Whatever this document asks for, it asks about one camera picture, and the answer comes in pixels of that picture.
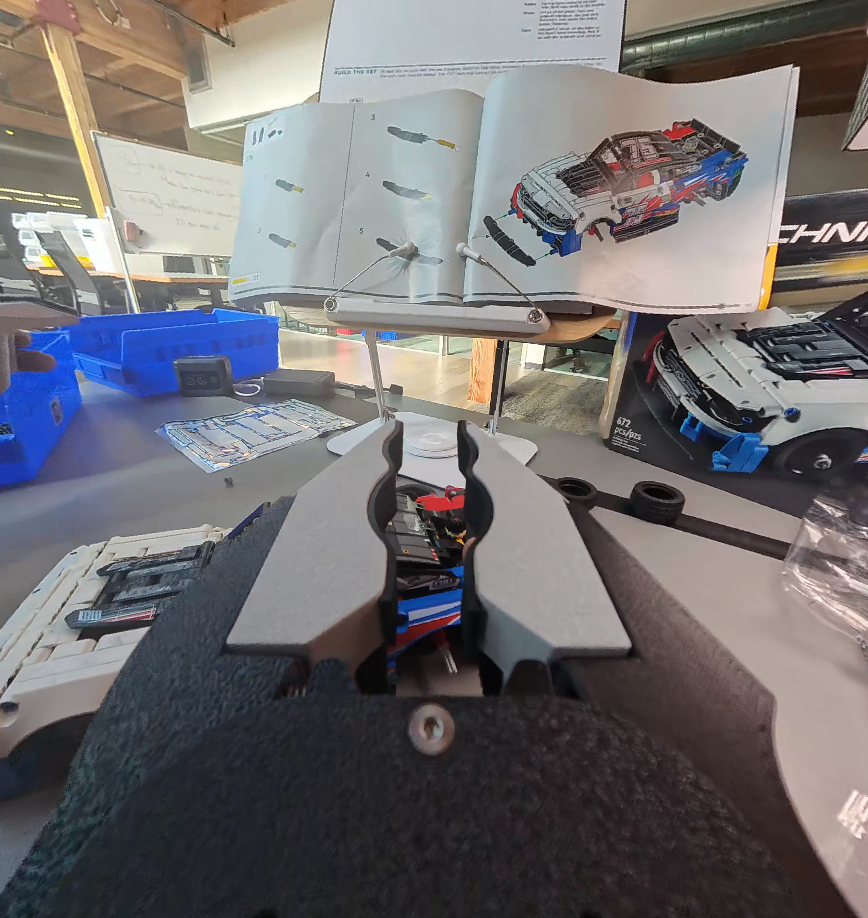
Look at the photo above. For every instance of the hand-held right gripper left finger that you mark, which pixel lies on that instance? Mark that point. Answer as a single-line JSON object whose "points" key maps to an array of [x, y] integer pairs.
{"points": [[319, 574]]}

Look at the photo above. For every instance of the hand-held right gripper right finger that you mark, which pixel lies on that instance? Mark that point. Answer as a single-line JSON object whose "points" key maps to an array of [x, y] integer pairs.
{"points": [[541, 574]]}

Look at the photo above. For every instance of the toy brick race car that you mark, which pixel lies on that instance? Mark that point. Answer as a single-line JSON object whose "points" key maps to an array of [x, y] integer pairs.
{"points": [[61, 609]]}

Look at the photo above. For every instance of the grey desk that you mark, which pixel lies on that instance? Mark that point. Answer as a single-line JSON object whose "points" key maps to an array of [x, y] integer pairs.
{"points": [[154, 502]]}

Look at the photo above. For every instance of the person's left hand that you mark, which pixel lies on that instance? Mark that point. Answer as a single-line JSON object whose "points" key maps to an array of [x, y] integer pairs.
{"points": [[14, 362]]}

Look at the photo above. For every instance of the black office chair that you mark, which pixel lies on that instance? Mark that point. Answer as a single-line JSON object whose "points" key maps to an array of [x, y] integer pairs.
{"points": [[82, 280]]}

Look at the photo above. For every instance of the black toy tire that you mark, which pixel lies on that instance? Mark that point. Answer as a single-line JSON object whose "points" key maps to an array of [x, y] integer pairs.
{"points": [[657, 502], [576, 491]]}

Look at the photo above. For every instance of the blue plastic bin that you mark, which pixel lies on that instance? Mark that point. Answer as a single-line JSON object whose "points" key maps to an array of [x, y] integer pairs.
{"points": [[25, 430], [161, 344]]}

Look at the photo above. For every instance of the used sticker sheet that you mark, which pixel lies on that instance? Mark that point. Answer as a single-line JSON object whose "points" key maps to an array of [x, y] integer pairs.
{"points": [[261, 430]]}

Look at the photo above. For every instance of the wooden background table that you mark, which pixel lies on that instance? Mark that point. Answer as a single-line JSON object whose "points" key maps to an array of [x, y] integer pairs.
{"points": [[161, 276]]}

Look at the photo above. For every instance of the black power adapter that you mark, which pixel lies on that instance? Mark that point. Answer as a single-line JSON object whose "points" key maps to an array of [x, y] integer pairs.
{"points": [[297, 382]]}

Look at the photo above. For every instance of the whiteboard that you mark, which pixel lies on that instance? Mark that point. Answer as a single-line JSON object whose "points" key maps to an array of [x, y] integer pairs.
{"points": [[175, 201]]}

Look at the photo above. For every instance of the black box device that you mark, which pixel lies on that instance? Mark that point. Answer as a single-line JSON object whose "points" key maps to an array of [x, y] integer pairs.
{"points": [[203, 375]]}

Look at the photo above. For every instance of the wooden pillar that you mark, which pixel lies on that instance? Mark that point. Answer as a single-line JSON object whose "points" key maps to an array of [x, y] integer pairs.
{"points": [[75, 107]]}

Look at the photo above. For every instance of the toy car set box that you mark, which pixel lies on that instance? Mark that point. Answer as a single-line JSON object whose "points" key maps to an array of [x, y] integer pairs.
{"points": [[764, 401]]}

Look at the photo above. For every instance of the white book stand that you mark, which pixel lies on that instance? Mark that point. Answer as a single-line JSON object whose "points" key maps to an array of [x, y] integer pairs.
{"points": [[434, 313]]}

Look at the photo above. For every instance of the open instruction booklet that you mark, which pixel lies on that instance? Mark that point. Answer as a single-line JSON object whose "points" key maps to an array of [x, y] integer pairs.
{"points": [[419, 201]]}

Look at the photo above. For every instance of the white printed paper sheet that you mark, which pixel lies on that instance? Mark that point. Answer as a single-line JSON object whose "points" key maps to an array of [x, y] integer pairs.
{"points": [[441, 43]]}

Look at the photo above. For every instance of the grey ventilation duct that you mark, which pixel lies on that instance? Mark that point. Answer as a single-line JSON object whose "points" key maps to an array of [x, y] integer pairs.
{"points": [[728, 36]]}

